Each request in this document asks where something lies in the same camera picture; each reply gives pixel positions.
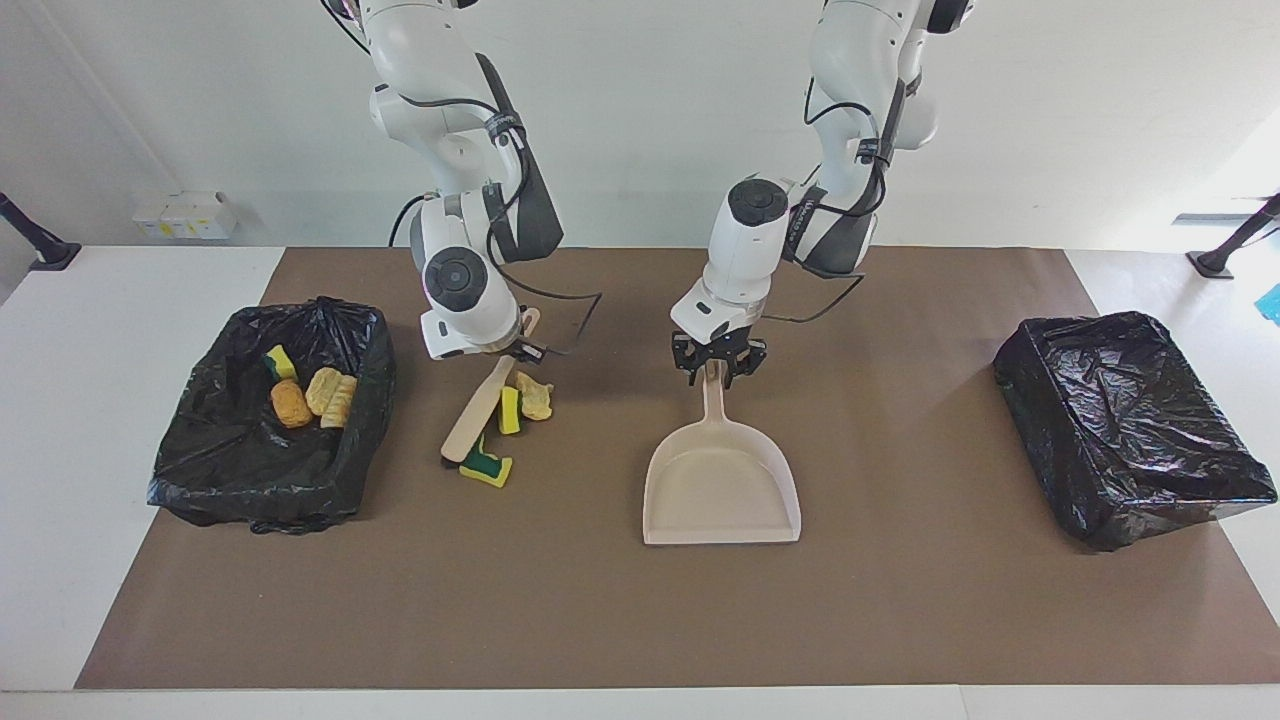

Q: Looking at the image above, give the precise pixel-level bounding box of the pale yellow scrap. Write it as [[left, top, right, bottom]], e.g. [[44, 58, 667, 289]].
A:
[[514, 371, 555, 422], [305, 366, 346, 417]]

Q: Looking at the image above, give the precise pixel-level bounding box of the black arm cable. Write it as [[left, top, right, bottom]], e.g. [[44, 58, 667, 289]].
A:
[[325, 0, 604, 357], [762, 70, 896, 325]]

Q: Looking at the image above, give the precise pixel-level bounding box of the striped cream orange bread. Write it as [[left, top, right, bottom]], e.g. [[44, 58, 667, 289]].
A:
[[320, 374, 359, 430]]

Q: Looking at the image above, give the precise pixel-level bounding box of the beige plastic dustpan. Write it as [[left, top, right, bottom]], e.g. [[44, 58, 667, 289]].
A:
[[642, 360, 803, 546]]

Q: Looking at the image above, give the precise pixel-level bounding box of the beige hand brush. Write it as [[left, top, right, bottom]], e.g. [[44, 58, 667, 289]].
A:
[[441, 308, 542, 466]]

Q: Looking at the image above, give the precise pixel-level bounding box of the orange brown nugget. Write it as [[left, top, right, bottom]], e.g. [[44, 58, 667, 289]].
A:
[[270, 379, 313, 429]]

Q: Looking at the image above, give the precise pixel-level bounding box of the bin with black bag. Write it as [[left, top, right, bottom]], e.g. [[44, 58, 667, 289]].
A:
[[992, 311, 1279, 553], [147, 295, 397, 535]]

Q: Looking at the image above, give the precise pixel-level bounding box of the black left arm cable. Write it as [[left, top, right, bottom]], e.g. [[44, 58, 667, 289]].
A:
[[762, 70, 896, 325]]

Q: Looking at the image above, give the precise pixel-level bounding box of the brown table mat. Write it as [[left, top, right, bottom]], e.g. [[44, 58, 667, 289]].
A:
[[75, 246, 1280, 690]]

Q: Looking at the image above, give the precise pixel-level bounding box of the black base cable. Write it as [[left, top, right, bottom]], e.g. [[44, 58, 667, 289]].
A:
[[388, 195, 426, 248]]

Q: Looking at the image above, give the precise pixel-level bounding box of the white power strip box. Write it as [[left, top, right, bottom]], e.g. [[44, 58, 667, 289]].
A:
[[132, 191, 239, 241]]

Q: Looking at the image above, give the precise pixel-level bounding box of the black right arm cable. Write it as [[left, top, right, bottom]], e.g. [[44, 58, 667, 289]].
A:
[[325, 0, 604, 357]]

